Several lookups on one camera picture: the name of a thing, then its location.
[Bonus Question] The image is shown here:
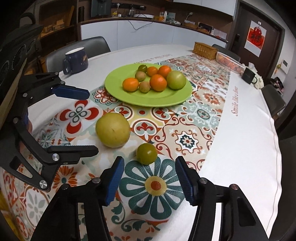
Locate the large yellow-green pear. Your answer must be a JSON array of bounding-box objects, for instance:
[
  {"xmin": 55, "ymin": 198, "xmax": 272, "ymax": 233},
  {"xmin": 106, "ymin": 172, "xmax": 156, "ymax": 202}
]
[{"xmin": 95, "ymin": 113, "xmax": 130, "ymax": 148}]

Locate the orange mandarin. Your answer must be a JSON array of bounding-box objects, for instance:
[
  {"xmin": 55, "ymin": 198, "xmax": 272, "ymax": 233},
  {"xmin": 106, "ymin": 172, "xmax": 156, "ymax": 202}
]
[
  {"xmin": 149, "ymin": 74, "xmax": 167, "ymax": 92},
  {"xmin": 122, "ymin": 78, "xmax": 139, "ymax": 92},
  {"xmin": 147, "ymin": 66, "xmax": 158, "ymax": 77},
  {"xmin": 158, "ymin": 65, "xmax": 171, "ymax": 79}
]

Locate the brown kiwi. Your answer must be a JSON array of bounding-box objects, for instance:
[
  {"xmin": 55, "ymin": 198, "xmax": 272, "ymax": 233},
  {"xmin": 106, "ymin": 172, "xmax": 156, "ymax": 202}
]
[
  {"xmin": 138, "ymin": 81, "xmax": 151, "ymax": 93},
  {"xmin": 135, "ymin": 71, "xmax": 146, "ymax": 82}
]

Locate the small green lime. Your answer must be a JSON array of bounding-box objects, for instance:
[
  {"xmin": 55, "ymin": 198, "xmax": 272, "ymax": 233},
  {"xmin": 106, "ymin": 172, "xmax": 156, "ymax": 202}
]
[
  {"xmin": 136, "ymin": 143, "xmax": 158, "ymax": 165},
  {"xmin": 137, "ymin": 65, "xmax": 147, "ymax": 73}
]

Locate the large green apple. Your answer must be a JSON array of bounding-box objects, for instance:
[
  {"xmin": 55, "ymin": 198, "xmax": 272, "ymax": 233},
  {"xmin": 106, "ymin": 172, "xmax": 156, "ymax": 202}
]
[{"xmin": 166, "ymin": 70, "xmax": 187, "ymax": 90}]

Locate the dark blue mug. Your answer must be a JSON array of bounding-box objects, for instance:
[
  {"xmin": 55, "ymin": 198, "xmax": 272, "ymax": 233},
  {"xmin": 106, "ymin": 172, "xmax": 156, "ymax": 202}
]
[{"xmin": 63, "ymin": 47, "xmax": 88, "ymax": 75}]

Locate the green plate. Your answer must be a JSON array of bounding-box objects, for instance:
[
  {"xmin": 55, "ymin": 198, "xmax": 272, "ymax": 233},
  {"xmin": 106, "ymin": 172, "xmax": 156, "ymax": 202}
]
[{"xmin": 104, "ymin": 63, "xmax": 193, "ymax": 108}]

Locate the grey chair near left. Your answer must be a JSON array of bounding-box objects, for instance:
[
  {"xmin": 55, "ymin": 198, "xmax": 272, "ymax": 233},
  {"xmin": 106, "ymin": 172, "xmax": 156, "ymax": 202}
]
[{"xmin": 45, "ymin": 36, "xmax": 111, "ymax": 72}]

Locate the grey chair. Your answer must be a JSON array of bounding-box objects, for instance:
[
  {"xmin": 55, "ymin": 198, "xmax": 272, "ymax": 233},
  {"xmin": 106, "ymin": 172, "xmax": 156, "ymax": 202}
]
[
  {"xmin": 45, "ymin": 36, "xmax": 111, "ymax": 72},
  {"xmin": 261, "ymin": 84, "xmax": 286, "ymax": 118}
]

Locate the patterned table runner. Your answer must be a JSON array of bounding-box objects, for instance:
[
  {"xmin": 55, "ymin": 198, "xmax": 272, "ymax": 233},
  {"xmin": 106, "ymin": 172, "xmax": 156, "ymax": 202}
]
[{"xmin": 1, "ymin": 54, "xmax": 230, "ymax": 240}]

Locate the black coffee machine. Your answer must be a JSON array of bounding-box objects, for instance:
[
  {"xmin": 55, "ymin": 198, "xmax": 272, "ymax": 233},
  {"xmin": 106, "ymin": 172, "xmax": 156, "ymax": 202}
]
[{"xmin": 90, "ymin": 0, "xmax": 112, "ymax": 18}]

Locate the grey chair far right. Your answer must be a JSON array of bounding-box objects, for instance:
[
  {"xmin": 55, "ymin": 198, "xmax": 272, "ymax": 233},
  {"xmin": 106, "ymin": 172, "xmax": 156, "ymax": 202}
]
[{"xmin": 261, "ymin": 84, "xmax": 286, "ymax": 118}]

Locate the white tissue cloth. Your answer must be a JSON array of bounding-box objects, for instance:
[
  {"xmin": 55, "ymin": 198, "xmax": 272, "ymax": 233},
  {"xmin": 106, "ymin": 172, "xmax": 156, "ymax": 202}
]
[{"xmin": 248, "ymin": 62, "xmax": 264, "ymax": 89}]

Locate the wicker basket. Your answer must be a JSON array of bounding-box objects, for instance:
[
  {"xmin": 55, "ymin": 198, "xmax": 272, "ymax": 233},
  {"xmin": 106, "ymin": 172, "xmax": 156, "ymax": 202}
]
[{"xmin": 193, "ymin": 42, "xmax": 218, "ymax": 60}]

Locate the black mug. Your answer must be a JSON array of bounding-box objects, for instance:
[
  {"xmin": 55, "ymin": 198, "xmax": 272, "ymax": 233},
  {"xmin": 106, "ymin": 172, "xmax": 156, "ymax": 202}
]
[{"xmin": 241, "ymin": 67, "xmax": 258, "ymax": 84}]

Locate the grey chair table head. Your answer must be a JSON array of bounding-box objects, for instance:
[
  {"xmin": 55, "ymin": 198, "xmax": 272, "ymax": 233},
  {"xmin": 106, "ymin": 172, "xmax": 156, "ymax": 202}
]
[{"xmin": 212, "ymin": 44, "xmax": 240, "ymax": 62}]

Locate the clear fruit bowl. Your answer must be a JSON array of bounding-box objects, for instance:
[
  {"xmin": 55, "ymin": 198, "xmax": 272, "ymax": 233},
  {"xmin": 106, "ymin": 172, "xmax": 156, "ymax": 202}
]
[{"xmin": 216, "ymin": 52, "xmax": 245, "ymax": 74}]

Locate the dark wooden door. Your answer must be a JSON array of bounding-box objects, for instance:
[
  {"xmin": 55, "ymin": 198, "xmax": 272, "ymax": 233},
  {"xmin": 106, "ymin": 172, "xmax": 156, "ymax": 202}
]
[{"xmin": 228, "ymin": 1, "xmax": 285, "ymax": 80}]

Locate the red poster on door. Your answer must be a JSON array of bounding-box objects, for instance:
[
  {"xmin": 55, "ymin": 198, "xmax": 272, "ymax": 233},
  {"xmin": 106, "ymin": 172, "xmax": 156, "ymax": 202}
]
[{"xmin": 244, "ymin": 21, "xmax": 267, "ymax": 57}]

